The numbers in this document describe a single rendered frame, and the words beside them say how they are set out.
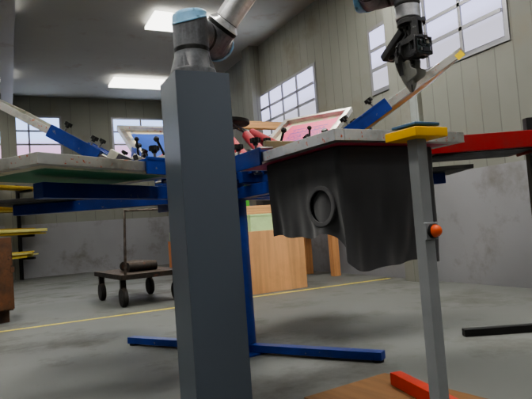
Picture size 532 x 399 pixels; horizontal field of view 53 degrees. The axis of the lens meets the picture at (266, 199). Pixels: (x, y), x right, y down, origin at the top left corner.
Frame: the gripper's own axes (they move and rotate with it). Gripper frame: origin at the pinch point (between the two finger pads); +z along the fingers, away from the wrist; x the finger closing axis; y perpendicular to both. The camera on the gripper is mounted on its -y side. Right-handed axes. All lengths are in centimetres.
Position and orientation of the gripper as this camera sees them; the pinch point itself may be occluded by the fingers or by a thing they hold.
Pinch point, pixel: (409, 88)
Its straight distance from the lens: 170.9
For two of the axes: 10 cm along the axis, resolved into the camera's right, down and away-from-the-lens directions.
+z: 0.8, 10.0, -0.5
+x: 8.8, -0.4, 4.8
